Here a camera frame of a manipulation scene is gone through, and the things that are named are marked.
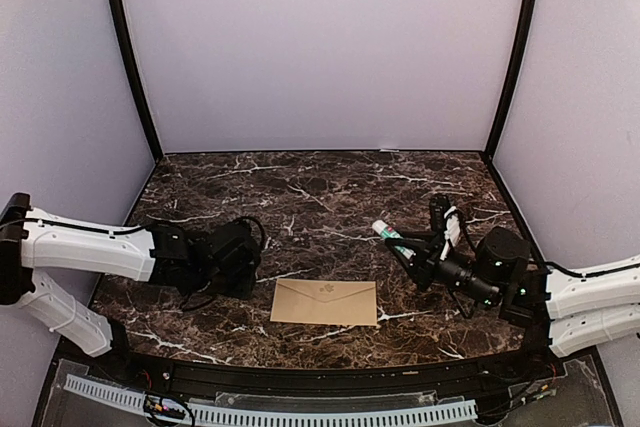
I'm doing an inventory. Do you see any left black frame post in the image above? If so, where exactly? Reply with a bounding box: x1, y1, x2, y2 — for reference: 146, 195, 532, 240
108, 0, 164, 163

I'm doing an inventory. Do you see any right black frame post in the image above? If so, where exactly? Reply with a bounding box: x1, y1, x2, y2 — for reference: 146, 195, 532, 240
483, 0, 536, 164

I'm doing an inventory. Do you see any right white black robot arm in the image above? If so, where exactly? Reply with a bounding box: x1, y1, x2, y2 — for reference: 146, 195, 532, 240
372, 221, 639, 357

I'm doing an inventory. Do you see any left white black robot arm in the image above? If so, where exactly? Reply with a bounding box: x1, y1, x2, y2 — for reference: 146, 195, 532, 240
1, 193, 267, 383

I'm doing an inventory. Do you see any green white glue stick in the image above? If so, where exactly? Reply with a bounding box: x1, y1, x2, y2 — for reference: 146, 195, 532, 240
372, 220, 414, 260

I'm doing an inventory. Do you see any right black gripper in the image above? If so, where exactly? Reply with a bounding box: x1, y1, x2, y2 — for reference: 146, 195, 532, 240
386, 231, 500, 308

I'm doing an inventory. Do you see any black frame post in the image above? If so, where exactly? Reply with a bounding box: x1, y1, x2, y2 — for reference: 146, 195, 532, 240
108, 0, 164, 163
483, 0, 536, 164

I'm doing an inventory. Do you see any white slotted cable duct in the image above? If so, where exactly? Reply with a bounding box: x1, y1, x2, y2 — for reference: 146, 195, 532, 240
63, 375, 478, 426

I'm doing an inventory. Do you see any brown kraft paper envelope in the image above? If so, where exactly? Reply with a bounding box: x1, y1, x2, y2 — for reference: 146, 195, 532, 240
270, 279, 377, 327

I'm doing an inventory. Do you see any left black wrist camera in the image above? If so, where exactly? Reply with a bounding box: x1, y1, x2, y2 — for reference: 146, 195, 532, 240
209, 216, 267, 275

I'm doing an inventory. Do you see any black curved front rail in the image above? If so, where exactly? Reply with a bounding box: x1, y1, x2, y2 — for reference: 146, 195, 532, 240
48, 325, 569, 400

